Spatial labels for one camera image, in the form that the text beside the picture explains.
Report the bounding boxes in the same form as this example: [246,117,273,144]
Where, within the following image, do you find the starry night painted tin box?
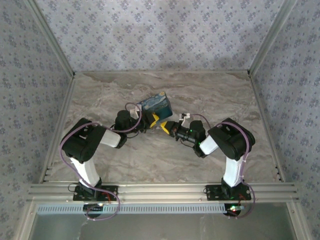
[136,91,174,120]

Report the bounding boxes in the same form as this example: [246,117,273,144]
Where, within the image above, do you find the controller board with lit leds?
[224,203,245,216]

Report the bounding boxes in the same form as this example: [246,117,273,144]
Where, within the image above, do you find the black controller board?
[83,203,105,213]

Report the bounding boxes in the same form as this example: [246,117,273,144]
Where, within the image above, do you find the grey metal panel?
[29,202,298,240]

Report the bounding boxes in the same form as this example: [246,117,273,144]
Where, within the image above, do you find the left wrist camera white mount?
[129,104,142,118]

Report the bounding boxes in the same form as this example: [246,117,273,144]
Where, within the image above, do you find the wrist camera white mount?
[178,112,191,127]
[129,104,142,118]

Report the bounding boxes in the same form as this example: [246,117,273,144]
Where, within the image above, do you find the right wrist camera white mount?
[178,112,191,127]

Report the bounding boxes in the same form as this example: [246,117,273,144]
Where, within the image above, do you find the aluminium mounting rail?
[26,182,300,203]

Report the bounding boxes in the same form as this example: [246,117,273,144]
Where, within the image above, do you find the aluminium table side rail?
[248,72,286,183]
[38,74,76,185]

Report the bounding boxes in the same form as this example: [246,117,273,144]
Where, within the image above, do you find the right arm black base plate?
[205,184,252,202]

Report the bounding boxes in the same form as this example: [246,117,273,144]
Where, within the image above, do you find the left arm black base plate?
[72,185,119,202]

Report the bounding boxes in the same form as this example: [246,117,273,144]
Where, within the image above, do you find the grey slotted cable duct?
[36,203,226,215]

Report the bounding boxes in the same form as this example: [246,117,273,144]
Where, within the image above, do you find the aluminium frame post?
[26,0,76,77]
[248,0,299,76]
[286,201,312,240]
[13,199,38,240]

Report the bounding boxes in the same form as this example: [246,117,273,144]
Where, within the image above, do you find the aluminium lower frame post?
[13,199,38,240]
[286,201,312,240]

